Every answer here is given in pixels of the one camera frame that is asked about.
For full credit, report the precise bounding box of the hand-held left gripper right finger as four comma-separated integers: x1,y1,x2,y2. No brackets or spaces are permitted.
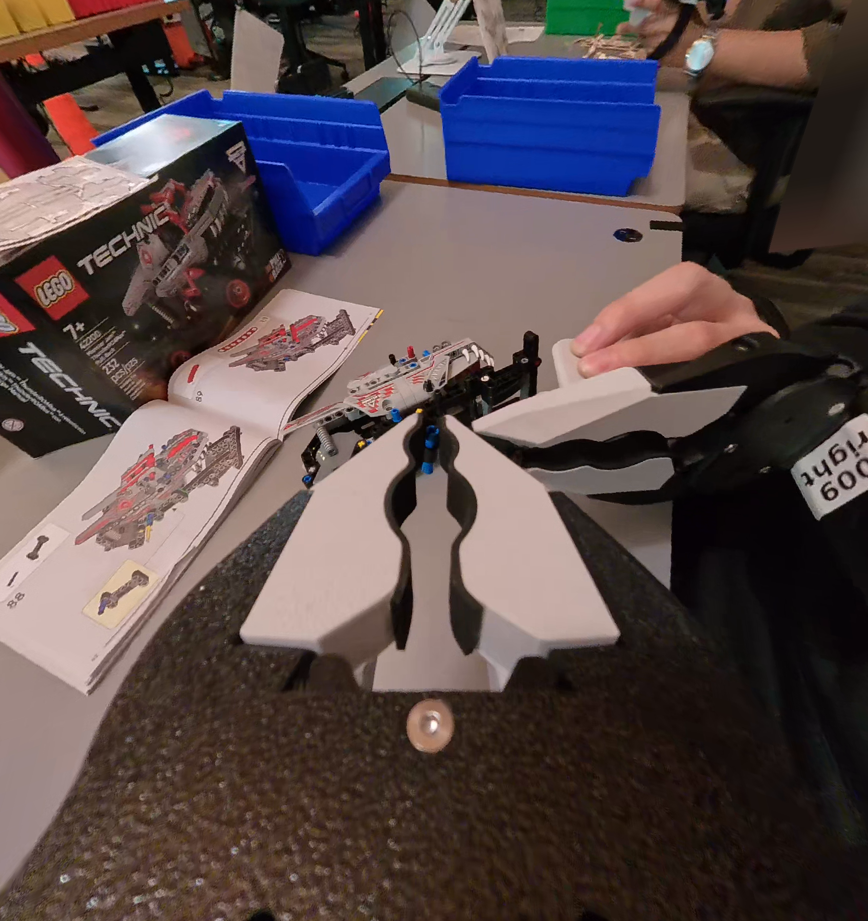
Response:
434,416,622,692

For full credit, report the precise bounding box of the wooden shelf table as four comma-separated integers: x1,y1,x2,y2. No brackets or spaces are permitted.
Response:
0,0,191,110

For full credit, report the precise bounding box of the blue plastic bin square tag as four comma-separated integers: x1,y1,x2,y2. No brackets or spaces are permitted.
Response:
92,90,392,256

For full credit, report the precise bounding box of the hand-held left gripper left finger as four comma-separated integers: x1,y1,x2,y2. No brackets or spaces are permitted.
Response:
239,413,435,692

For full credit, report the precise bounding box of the person's black clothed body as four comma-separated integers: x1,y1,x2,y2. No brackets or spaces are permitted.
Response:
670,496,868,886

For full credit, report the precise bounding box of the open instruction booklet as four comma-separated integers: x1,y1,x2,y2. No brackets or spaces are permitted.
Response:
0,290,386,695

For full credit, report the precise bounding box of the white sticker sheet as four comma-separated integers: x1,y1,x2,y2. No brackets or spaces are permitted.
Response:
0,157,160,273

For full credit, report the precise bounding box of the white desk lamp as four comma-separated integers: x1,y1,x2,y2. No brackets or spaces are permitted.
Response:
398,0,479,74

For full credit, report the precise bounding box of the black tablet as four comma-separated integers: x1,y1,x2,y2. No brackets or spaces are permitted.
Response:
347,75,415,114

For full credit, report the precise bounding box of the white paper sheet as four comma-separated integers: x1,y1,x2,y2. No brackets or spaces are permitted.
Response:
230,10,285,95

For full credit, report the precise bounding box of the yellow storage bin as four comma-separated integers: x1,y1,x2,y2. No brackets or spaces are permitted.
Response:
0,0,75,42

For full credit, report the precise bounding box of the person's right hand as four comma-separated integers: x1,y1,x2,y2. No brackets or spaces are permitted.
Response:
571,262,780,378

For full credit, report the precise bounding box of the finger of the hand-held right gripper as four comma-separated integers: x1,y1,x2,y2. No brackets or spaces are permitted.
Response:
527,457,677,499
472,386,749,469

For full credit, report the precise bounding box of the another person's forearm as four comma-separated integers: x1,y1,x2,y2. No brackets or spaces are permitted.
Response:
696,11,820,93

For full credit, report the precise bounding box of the green plastic bin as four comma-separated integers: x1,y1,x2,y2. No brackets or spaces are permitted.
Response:
545,0,643,37

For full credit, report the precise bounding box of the silver wristwatch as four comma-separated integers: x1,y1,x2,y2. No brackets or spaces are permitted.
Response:
683,29,720,78

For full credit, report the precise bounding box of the grey red brick truck model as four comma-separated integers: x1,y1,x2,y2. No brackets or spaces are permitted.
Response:
279,330,543,492

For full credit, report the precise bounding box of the maroon pole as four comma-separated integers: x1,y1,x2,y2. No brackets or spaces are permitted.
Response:
0,36,62,178

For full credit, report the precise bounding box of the black toy set box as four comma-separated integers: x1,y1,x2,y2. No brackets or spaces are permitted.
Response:
0,114,293,459

